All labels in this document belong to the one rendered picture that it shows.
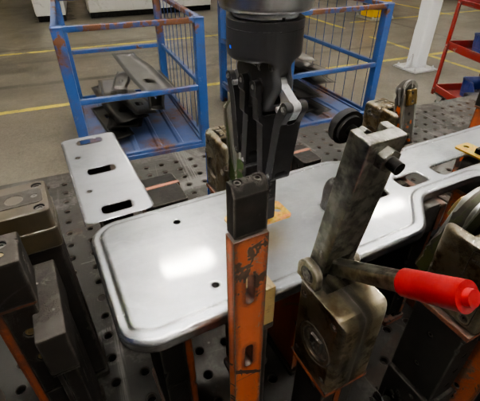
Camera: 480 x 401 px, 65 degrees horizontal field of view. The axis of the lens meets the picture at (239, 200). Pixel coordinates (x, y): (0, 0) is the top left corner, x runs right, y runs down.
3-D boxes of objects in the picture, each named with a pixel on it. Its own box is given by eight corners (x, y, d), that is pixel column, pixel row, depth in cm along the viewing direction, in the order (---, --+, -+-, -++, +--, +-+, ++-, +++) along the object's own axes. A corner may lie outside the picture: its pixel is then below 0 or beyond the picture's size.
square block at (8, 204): (101, 337, 72) (45, 177, 51) (111, 373, 66) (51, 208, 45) (56, 356, 69) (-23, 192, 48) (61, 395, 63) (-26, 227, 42)
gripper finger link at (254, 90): (282, 73, 40) (289, 75, 38) (280, 170, 45) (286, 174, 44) (247, 79, 38) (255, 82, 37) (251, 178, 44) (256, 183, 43)
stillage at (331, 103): (220, 99, 367) (216, -12, 312) (290, 88, 394) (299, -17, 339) (281, 153, 278) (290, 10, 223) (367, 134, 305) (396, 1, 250)
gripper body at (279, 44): (325, 16, 34) (314, 114, 39) (275, 3, 40) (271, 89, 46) (252, 23, 31) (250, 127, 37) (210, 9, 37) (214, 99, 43)
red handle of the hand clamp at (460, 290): (337, 246, 39) (493, 270, 24) (342, 266, 39) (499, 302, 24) (304, 259, 37) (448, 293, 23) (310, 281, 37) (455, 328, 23)
